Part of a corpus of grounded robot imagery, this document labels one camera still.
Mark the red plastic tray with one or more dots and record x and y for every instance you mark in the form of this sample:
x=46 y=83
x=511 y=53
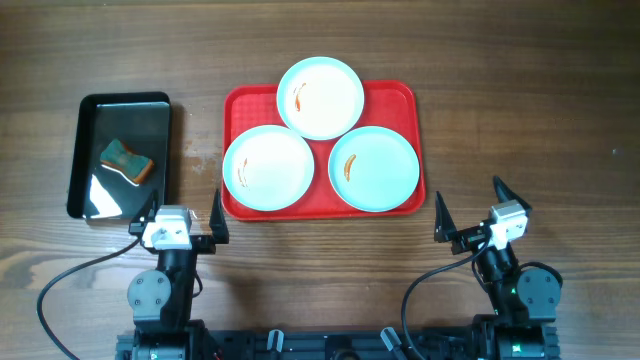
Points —
x=388 y=103

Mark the light blue plate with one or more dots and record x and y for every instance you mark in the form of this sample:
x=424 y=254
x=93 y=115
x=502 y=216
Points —
x=268 y=168
x=373 y=169
x=320 y=98

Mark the black metal tray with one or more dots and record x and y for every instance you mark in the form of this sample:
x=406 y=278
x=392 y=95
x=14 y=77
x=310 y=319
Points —
x=142 y=123

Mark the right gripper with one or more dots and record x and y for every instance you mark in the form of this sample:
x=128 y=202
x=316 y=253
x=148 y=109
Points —
x=470 y=237

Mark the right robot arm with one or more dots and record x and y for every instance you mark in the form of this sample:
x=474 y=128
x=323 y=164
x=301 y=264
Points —
x=524 y=296

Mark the green orange sponge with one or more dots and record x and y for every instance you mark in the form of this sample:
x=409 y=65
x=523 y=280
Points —
x=134 y=167

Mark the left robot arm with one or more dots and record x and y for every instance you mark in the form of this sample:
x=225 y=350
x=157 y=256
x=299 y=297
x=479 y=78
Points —
x=161 y=298

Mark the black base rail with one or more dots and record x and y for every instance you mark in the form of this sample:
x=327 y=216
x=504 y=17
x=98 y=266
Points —
x=335 y=344

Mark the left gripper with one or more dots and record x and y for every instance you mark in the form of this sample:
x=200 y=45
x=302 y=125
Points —
x=201 y=241

